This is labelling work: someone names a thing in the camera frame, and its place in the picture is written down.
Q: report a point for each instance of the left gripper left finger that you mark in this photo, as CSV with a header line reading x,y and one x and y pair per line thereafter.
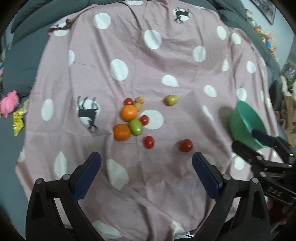
x,y
54,212

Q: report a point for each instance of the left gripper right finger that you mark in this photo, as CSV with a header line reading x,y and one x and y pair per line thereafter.
x,y
240,211

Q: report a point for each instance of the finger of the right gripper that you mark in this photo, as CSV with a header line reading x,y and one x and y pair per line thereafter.
x,y
265,139
246,153

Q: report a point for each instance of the green plastic bowl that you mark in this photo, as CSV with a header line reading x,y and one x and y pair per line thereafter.
x,y
242,120

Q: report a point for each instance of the small red tomato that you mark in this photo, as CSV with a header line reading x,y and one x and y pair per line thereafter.
x,y
186,145
148,142

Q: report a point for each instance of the yellow-green fruit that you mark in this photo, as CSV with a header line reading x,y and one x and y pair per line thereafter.
x,y
171,100

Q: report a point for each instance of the green oval fruit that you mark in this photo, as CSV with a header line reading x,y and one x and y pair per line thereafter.
x,y
136,127

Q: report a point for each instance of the orange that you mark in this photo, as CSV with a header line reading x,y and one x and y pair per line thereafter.
x,y
121,132
128,113

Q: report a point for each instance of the small tan fruit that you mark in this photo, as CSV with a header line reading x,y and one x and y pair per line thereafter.
x,y
139,99
138,106

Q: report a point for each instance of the beige fuzzy blanket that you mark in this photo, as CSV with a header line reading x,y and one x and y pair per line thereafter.
x,y
286,114

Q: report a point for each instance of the colourful toy pile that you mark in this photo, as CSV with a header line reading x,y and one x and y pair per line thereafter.
x,y
267,39

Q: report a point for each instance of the yellow snack packet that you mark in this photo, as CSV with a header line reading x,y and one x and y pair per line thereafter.
x,y
18,122

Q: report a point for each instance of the red tomato near oranges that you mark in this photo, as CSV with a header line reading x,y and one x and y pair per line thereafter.
x,y
144,119

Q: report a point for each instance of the pink polka dot blanket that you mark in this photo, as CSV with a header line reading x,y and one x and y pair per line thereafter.
x,y
146,84

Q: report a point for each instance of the pink plush toy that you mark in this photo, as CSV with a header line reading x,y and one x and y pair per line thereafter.
x,y
9,103

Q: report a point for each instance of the red tomato top left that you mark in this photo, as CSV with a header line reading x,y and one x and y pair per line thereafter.
x,y
128,101

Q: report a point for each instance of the framed picture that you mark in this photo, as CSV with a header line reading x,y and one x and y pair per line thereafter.
x,y
267,8

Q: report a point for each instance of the grey sofa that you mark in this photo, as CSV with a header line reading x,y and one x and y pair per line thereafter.
x,y
20,68

